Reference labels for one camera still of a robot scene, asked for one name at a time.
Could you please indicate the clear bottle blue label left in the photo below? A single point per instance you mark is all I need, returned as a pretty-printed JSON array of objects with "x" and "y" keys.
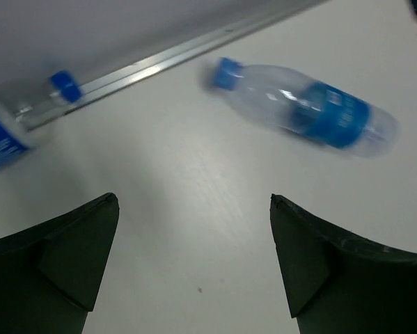
[{"x": 281, "y": 98}]

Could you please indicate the small bottle blue label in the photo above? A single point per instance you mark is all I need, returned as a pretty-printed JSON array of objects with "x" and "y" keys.
[{"x": 6, "y": 128}]

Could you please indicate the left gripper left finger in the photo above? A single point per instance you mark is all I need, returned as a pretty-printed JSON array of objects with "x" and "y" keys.
[{"x": 50, "y": 274}]

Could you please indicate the aluminium left side rail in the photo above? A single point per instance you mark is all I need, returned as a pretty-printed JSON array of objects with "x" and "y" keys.
[{"x": 166, "y": 57}]

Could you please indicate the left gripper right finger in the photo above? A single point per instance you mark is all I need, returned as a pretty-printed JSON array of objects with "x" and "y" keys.
[{"x": 339, "y": 282}]

